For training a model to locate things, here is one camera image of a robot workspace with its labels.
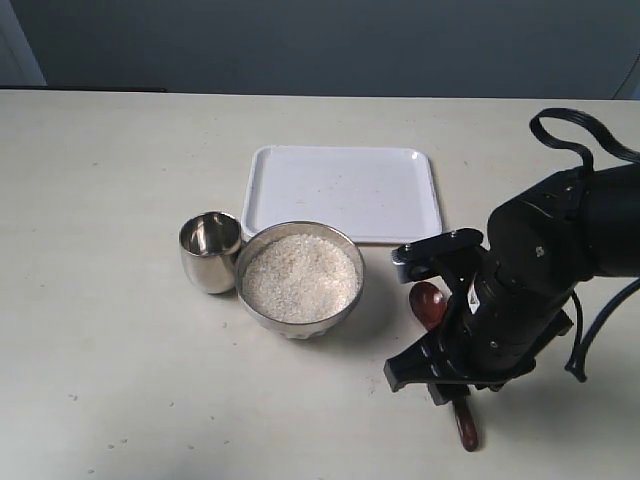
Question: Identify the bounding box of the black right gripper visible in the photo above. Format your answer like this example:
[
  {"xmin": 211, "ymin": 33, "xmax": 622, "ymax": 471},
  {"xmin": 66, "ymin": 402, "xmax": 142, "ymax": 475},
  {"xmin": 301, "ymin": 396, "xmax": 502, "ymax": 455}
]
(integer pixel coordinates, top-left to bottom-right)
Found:
[{"xmin": 383, "ymin": 259, "xmax": 575, "ymax": 406}]

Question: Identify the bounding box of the dark red wooden spoon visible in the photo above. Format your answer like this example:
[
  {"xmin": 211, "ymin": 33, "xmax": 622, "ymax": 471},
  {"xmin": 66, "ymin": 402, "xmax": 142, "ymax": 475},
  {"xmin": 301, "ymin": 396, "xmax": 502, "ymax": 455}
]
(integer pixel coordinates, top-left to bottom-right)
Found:
[{"xmin": 409, "ymin": 281, "xmax": 480, "ymax": 452}]

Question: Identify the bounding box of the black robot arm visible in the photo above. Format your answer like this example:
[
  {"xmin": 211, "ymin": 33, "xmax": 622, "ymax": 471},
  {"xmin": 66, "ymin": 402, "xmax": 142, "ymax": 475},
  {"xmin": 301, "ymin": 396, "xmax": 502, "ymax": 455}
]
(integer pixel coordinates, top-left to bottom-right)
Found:
[{"xmin": 384, "ymin": 165, "xmax": 639, "ymax": 405}]

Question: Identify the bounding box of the steel bowl of rice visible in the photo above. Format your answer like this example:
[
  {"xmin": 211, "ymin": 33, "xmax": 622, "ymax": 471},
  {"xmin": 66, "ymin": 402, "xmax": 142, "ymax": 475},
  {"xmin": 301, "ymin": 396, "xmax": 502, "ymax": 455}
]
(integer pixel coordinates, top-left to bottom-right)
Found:
[{"xmin": 236, "ymin": 221, "xmax": 366, "ymax": 340}]

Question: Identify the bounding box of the small steel cup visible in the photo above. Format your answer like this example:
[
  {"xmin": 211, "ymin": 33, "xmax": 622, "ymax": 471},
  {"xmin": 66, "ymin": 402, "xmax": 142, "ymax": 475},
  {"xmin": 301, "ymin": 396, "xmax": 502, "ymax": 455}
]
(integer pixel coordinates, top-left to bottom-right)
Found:
[{"xmin": 179, "ymin": 211, "xmax": 242, "ymax": 295}]

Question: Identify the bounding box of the white plastic tray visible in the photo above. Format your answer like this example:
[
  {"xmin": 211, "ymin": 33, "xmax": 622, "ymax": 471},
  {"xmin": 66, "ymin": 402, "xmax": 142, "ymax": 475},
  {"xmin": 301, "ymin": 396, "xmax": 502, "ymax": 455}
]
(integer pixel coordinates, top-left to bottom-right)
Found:
[{"xmin": 240, "ymin": 145, "xmax": 443, "ymax": 244}]

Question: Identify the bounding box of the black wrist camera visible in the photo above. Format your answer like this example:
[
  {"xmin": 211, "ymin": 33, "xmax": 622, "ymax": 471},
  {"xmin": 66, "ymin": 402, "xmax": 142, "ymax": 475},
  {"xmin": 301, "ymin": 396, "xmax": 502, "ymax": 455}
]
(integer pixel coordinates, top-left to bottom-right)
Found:
[{"xmin": 391, "ymin": 228, "xmax": 485, "ymax": 285}]

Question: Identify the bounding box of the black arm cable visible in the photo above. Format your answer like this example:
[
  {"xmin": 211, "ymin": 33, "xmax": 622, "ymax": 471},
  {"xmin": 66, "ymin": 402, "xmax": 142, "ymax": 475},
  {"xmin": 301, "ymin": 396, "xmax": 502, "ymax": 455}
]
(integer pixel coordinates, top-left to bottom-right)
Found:
[{"xmin": 528, "ymin": 107, "xmax": 640, "ymax": 384}]

